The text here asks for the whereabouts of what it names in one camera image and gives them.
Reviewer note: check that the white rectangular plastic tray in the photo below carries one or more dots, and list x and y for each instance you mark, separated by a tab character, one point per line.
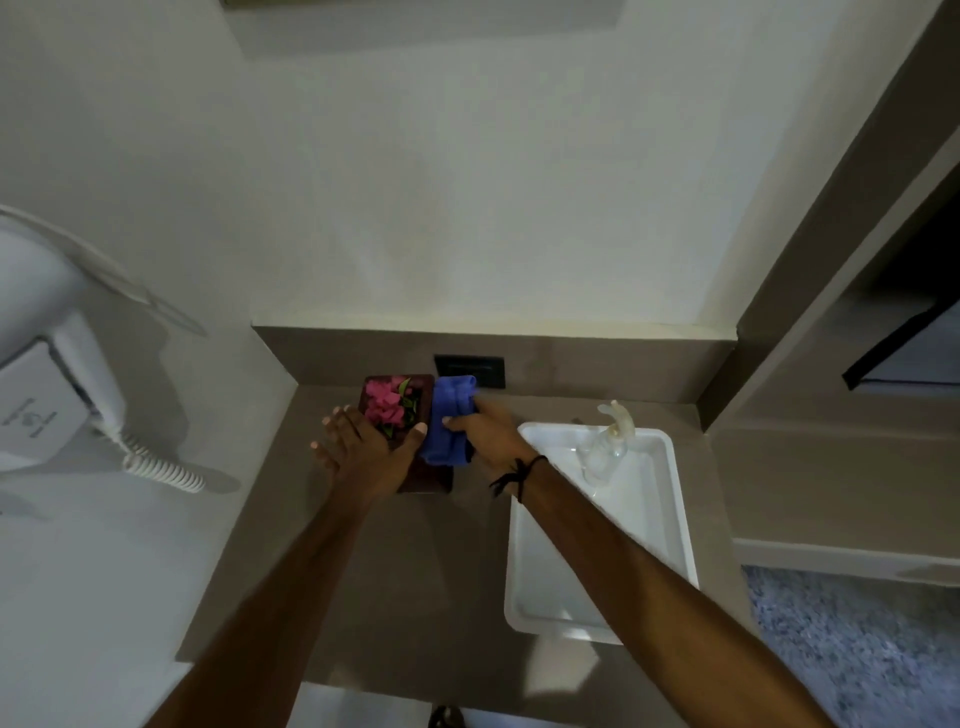
547	585

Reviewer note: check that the white wall hair dryer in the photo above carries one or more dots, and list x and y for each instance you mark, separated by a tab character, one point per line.
45	285

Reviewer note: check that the person's right thumb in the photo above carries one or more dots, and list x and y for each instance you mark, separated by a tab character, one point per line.
459	424

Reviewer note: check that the person's left forearm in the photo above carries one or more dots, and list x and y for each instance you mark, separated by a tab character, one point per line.
289	600

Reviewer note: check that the dark brown wooden tray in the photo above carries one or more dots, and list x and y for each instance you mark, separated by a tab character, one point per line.
427	480

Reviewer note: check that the blue cleaning cloth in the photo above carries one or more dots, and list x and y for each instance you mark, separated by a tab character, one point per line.
442	420

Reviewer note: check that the person's left hand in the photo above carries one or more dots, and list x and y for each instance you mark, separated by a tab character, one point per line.
360	461

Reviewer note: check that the person's right hand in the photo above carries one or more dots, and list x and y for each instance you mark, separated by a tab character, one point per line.
495	442

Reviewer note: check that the white hair dryer holder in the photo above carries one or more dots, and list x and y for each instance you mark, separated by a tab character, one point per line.
37	412

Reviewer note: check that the black bar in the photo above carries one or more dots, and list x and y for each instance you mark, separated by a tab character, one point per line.
896	341

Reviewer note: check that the person's left middle finger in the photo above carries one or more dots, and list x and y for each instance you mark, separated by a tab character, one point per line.
334	431

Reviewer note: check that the person's right forearm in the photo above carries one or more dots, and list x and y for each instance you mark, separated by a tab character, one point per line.
645	600

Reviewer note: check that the person's left thumb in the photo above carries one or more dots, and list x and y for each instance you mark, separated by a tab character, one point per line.
411	441

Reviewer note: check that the black wall socket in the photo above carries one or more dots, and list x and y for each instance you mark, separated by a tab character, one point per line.
487	369

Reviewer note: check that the person's dark shoe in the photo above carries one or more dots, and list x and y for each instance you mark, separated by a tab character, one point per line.
447	718

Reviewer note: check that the pink flowers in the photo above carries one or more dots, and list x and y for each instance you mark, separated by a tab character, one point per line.
384	401

